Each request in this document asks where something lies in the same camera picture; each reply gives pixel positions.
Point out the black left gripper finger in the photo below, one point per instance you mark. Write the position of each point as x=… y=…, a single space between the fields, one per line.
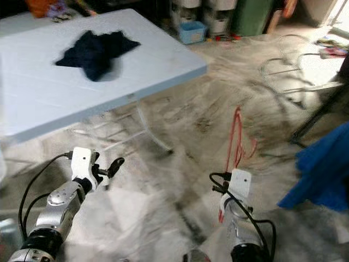
x=118 y=163

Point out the dark navy shirt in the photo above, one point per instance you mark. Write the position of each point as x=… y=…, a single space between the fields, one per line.
x=95 y=54

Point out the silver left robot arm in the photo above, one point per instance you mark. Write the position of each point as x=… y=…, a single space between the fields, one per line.
x=57 y=210

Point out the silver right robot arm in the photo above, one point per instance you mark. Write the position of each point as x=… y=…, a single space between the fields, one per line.
x=242 y=232

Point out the white folding table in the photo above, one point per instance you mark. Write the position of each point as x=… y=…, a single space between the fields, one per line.
x=152 y=65

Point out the light blue plastic basket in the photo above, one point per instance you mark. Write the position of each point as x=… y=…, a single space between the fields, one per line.
x=192 y=33

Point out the white shelf with bins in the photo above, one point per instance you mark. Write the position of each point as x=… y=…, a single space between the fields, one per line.
x=212 y=13

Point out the green cabinet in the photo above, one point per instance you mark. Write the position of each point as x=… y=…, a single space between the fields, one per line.
x=251 y=16

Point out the light blue shirt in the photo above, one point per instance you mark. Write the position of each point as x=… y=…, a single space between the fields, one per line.
x=319 y=169

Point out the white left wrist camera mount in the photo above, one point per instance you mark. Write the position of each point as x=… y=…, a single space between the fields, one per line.
x=84 y=162

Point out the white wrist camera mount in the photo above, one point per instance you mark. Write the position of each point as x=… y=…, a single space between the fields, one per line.
x=241 y=183
x=84 y=162

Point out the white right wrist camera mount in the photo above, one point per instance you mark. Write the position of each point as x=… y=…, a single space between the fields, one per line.
x=241 y=183

